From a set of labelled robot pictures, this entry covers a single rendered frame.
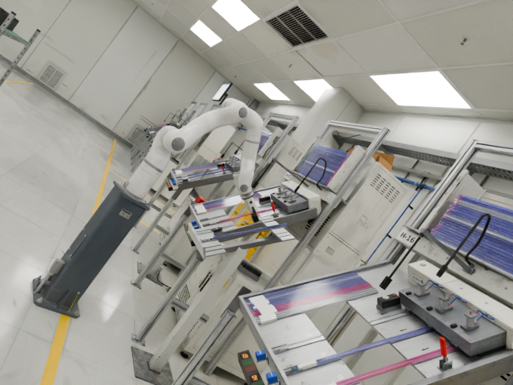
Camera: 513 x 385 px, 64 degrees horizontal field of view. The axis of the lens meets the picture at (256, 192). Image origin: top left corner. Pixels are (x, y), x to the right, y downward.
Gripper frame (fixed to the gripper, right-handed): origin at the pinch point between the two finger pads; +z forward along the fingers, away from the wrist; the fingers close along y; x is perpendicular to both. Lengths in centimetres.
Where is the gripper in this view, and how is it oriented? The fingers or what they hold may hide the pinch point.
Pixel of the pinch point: (255, 218)
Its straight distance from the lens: 254.9
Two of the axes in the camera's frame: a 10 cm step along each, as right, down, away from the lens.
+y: -2.9, -2.2, 9.3
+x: -9.0, 3.8, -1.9
